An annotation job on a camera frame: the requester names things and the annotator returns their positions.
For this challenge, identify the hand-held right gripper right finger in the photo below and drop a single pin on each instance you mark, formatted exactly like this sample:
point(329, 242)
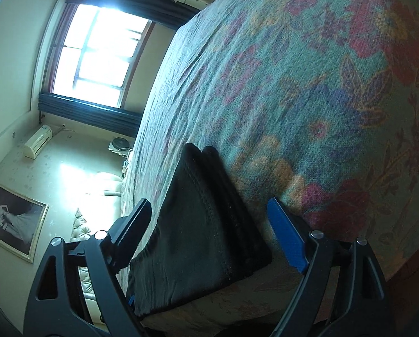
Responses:
point(288, 238)

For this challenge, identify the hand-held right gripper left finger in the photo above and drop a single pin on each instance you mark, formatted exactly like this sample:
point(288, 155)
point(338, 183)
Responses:
point(134, 227)

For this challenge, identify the black pants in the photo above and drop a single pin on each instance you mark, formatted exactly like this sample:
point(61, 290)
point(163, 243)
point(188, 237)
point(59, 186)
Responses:
point(195, 235)

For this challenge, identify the tufted beige headboard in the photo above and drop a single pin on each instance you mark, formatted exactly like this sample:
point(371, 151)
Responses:
point(83, 228)

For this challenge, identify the white fan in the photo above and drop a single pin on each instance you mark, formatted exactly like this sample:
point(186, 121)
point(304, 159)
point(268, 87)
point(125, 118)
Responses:
point(118, 145)

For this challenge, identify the white air conditioner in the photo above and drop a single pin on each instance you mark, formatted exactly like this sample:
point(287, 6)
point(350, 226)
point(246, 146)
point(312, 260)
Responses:
point(37, 141)

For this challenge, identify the floral blanket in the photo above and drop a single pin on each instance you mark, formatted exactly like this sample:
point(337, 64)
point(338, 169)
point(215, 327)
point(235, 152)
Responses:
point(283, 77)

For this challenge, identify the window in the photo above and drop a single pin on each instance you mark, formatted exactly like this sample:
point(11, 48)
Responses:
point(97, 52)

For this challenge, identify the framed wall photo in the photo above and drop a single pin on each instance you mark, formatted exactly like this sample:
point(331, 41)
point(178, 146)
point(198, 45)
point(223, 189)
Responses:
point(14, 221)

